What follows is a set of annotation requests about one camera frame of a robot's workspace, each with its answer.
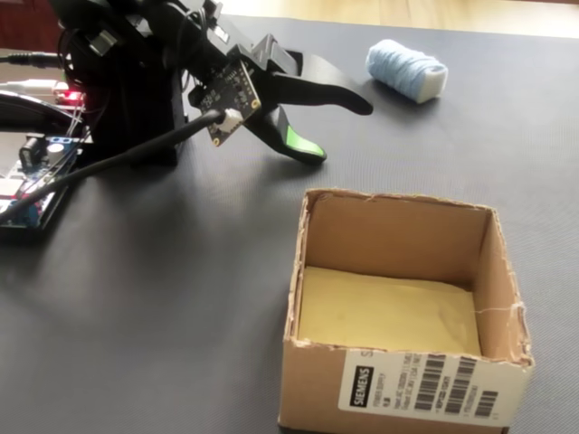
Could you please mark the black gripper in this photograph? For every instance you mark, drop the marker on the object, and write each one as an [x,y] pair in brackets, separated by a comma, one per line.
[240,45]

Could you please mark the light blue yarn-wrapped block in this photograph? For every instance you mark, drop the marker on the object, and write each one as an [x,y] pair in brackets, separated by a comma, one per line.
[402,68]

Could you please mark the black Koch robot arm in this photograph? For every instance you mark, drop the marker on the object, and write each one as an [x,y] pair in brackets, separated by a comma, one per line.
[126,90]

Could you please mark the open brown cardboard box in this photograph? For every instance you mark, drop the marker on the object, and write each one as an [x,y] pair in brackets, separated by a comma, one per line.
[316,384]

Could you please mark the yellow paper sheet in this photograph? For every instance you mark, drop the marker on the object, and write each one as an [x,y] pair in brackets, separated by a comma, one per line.
[384,312]

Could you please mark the black table mat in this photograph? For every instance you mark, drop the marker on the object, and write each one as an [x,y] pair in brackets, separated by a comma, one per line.
[181,294]

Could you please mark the motor driver board, red LED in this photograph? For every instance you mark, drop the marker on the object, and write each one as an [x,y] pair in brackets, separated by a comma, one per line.
[68,96]

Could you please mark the blue controller circuit board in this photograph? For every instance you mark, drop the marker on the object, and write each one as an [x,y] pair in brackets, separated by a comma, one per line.
[63,156]

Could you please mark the white Siemens barcode label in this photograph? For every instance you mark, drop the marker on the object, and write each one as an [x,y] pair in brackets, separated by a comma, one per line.
[407,384]

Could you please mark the bare camera circuit board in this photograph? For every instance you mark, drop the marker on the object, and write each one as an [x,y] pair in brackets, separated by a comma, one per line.
[226,90]

